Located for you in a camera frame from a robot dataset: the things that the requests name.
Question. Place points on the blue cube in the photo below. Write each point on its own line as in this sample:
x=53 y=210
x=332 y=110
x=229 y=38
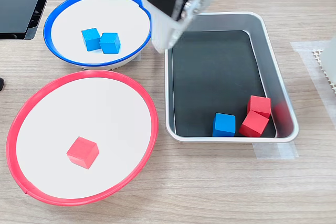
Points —
x=224 y=125
x=90 y=39
x=110 y=43

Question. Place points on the red cube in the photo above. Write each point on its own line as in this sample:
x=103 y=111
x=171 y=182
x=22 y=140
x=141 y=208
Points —
x=259 y=104
x=82 y=151
x=253 y=124

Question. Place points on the black tray mat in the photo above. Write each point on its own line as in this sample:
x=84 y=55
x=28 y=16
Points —
x=210 y=77

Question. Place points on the steel tray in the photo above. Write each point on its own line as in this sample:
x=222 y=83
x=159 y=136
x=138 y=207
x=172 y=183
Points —
x=281 y=87

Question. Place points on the blue-rimmed white plate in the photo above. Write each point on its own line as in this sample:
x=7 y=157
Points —
x=71 y=19

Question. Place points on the red-rimmed white plate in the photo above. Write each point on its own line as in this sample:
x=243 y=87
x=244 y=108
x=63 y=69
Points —
x=110 y=119

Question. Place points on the clear tape strip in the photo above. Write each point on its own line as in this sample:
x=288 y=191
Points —
x=275 y=151
x=309 y=61

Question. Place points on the black electronic device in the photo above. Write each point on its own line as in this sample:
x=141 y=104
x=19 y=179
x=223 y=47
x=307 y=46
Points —
x=15 y=11

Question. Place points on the small black object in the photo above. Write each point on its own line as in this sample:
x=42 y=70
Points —
x=1 y=84

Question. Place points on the pale perforated base plate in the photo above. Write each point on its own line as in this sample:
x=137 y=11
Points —
x=317 y=54

